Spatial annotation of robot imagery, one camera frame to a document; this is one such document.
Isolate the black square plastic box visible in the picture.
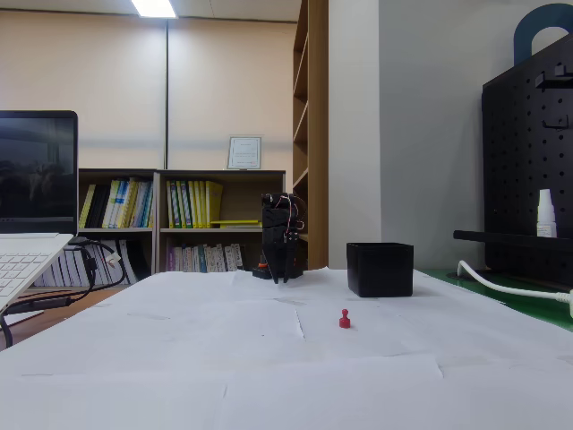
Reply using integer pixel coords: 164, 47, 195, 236
346, 242, 415, 298

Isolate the flat yellow folder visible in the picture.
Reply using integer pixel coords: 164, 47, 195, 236
210, 218, 263, 230

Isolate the wide low wooden bookshelf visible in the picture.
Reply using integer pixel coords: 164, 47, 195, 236
154, 168, 287, 274

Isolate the white paper sheet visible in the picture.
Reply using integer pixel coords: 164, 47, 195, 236
436, 331, 573, 430
230, 267, 431, 306
0, 298, 307, 378
89, 270, 239, 314
0, 370, 230, 430
222, 353, 445, 430
277, 293, 529, 360

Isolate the framed white certificate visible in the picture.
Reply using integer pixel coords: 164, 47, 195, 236
226, 135, 263, 171

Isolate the tall wooden bookshelf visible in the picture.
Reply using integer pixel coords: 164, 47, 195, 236
292, 0, 330, 271

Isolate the narrow low wooden bookshelf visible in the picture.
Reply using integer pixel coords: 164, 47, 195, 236
77, 168, 158, 288

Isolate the black pegboard shelf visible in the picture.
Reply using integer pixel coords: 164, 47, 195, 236
452, 229, 573, 253

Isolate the white laptop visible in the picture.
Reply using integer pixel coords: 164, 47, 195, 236
0, 110, 80, 311

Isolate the black pegboard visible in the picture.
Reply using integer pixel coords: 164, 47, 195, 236
481, 33, 573, 288

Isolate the rectangular ceiling light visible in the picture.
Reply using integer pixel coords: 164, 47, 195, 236
130, 0, 179, 20

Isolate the small white dropper bottle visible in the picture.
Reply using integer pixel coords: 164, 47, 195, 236
535, 188, 560, 237

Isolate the dark blue arched object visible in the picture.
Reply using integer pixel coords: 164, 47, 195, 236
513, 3, 573, 66

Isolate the red white servo wire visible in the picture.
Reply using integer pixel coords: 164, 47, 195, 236
275, 194, 307, 235

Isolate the yellow ring binder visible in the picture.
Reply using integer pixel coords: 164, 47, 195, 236
204, 180, 225, 229

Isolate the black laptop cable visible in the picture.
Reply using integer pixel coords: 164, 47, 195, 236
0, 250, 98, 350
66, 236, 130, 292

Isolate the white power strip cable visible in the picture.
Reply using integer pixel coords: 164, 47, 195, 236
456, 260, 573, 302

